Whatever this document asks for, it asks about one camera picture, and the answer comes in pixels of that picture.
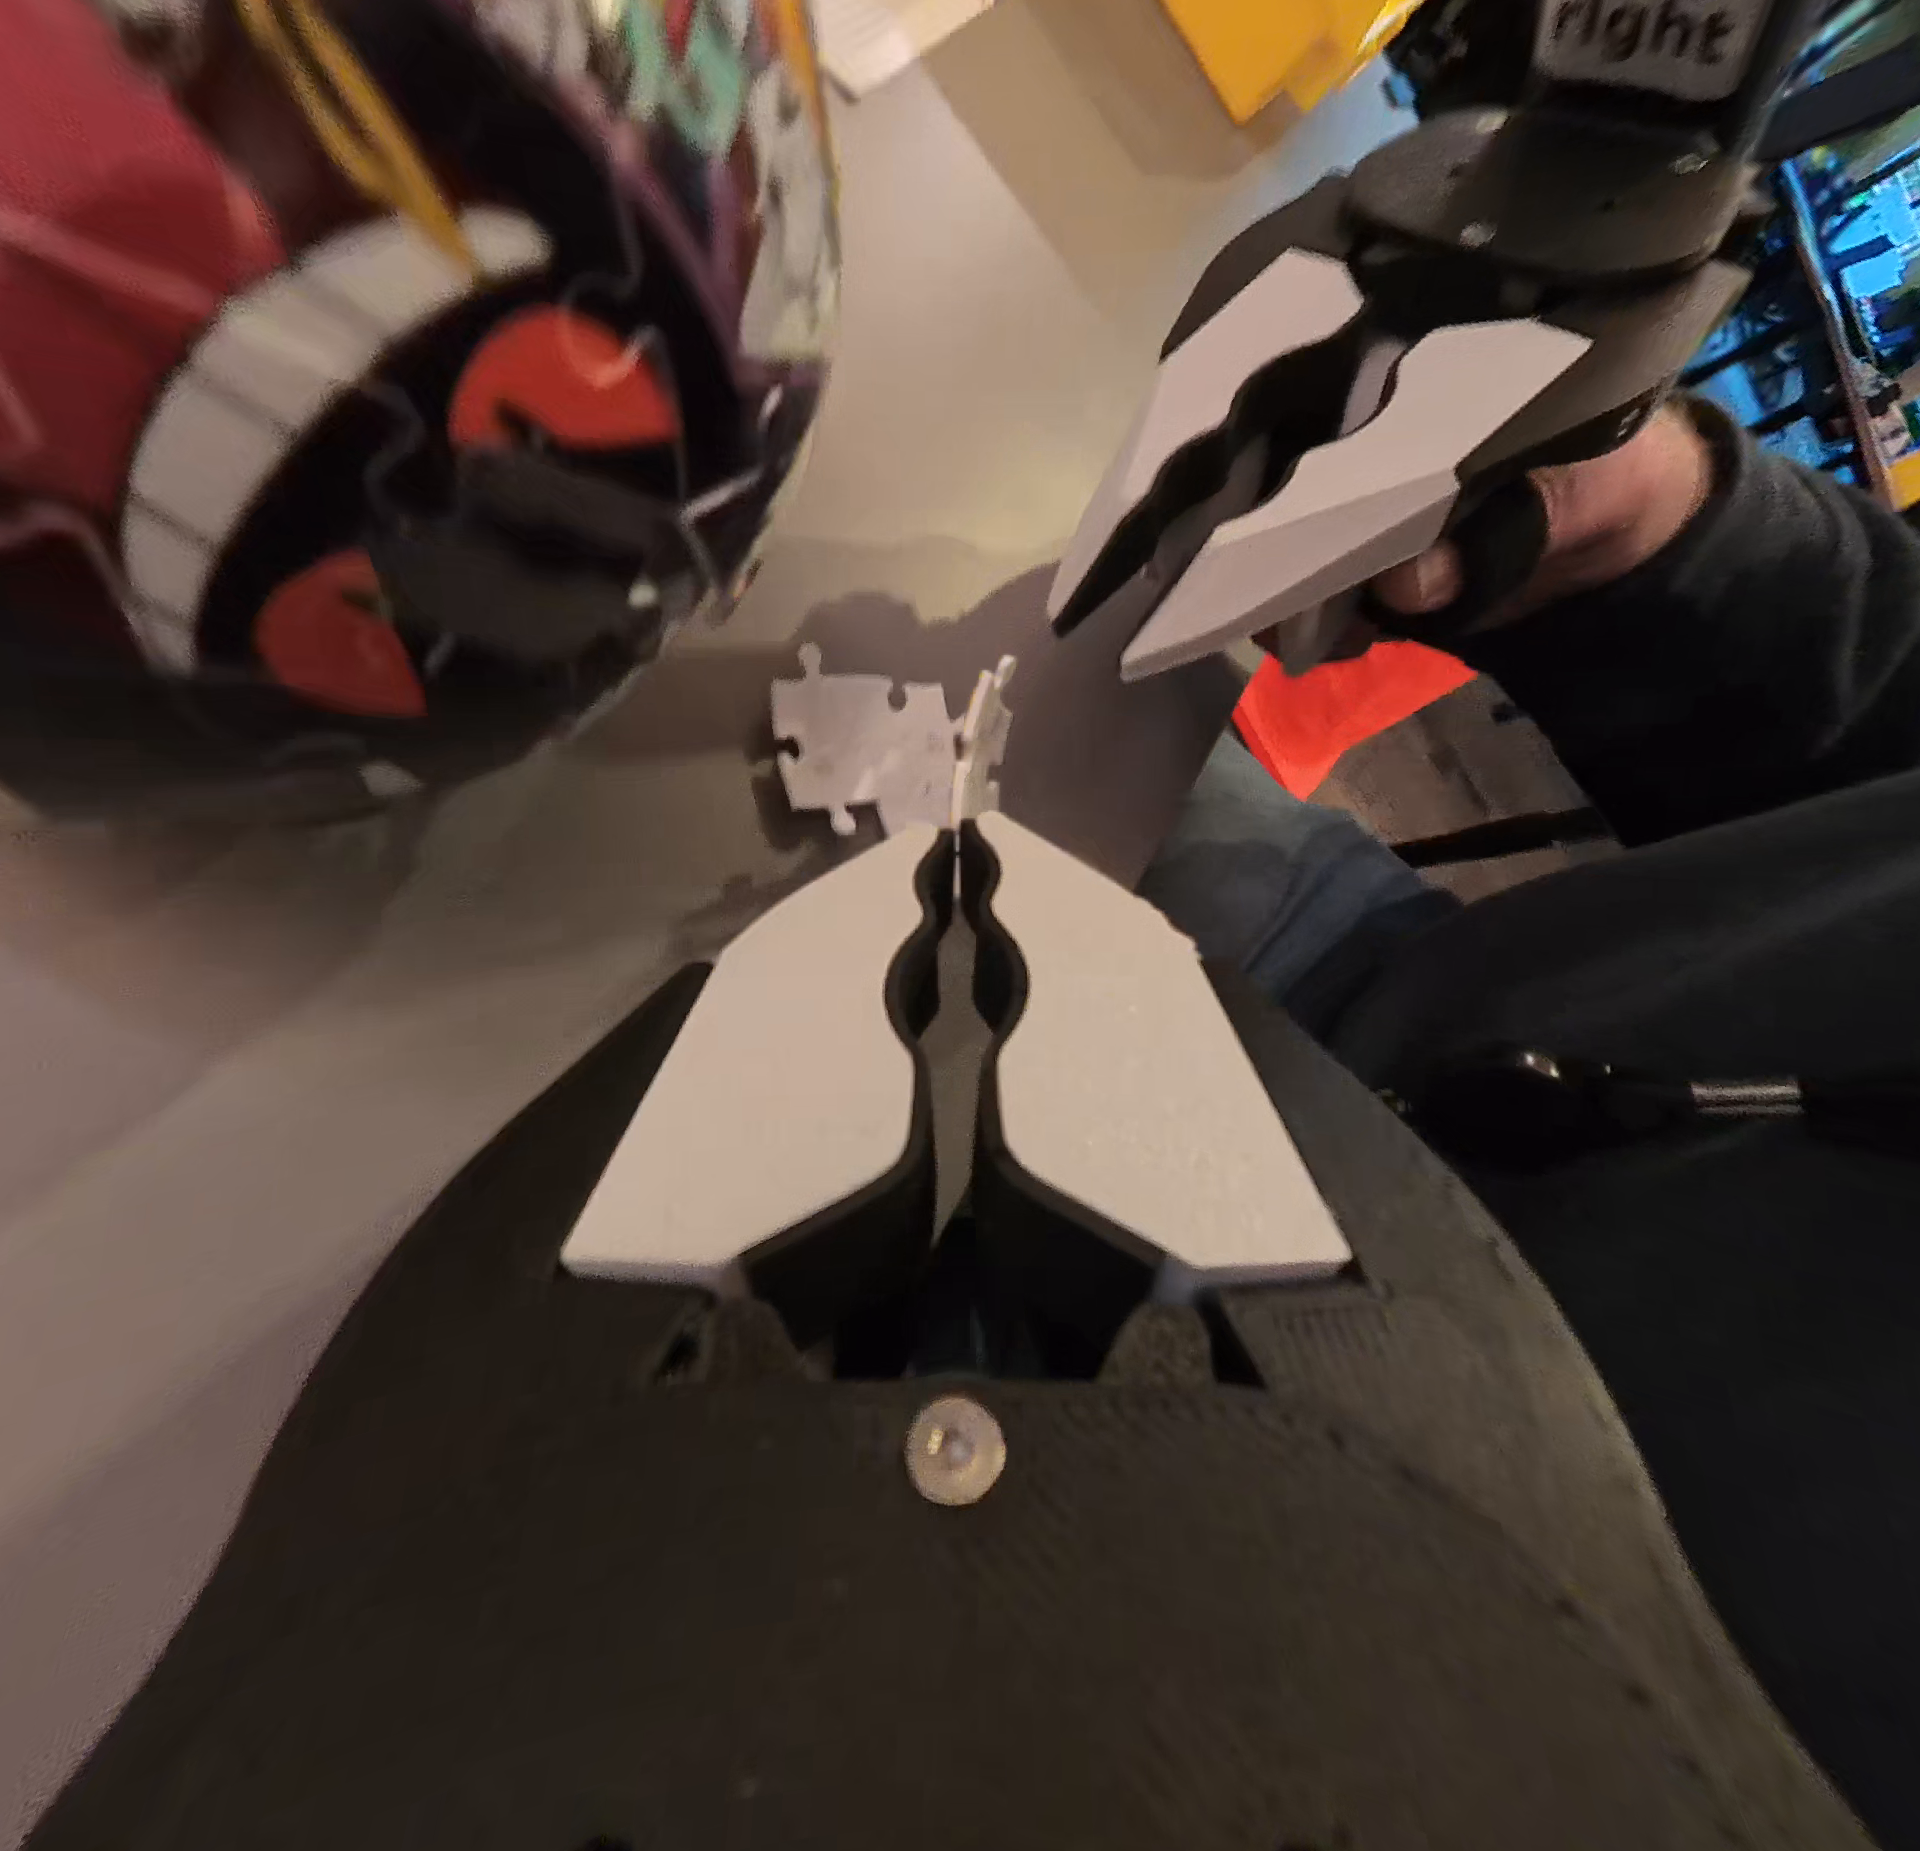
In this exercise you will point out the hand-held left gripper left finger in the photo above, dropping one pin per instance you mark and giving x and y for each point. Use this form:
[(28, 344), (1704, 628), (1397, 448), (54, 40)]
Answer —
[(764, 1101)]

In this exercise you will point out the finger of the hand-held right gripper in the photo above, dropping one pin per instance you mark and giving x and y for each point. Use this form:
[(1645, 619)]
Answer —
[(1244, 335), (1440, 412)]

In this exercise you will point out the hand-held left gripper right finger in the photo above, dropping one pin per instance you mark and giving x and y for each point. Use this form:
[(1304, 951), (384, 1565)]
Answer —
[(1155, 1114)]

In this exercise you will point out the joined white puzzle pieces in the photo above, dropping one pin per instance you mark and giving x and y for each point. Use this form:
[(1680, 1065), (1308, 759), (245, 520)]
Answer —
[(863, 744)]

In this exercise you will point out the white puzzle piece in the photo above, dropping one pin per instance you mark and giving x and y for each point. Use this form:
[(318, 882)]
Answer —
[(981, 752)]

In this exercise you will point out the colourful puzzle ball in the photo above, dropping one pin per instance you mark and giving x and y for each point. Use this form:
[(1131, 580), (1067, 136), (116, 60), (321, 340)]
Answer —
[(373, 429)]

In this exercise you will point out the person's right forearm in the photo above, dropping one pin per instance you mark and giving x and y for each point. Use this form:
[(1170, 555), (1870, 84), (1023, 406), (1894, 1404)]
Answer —
[(1768, 650)]

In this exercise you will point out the person's right hand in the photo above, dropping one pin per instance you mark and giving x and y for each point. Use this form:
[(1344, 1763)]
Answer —
[(1628, 507)]

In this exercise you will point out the person's leg in blue jeans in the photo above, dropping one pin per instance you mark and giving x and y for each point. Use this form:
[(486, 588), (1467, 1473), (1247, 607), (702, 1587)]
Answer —
[(1290, 890)]

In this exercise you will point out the orange red object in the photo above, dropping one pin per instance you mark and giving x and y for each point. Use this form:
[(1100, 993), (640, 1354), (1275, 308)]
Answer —
[(1351, 711)]

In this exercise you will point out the yellow box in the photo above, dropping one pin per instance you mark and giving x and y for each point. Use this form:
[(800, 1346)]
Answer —
[(1275, 7)]

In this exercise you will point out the thin black bar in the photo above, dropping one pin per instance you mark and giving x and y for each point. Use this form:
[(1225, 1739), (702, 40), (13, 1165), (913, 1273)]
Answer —
[(1500, 835)]

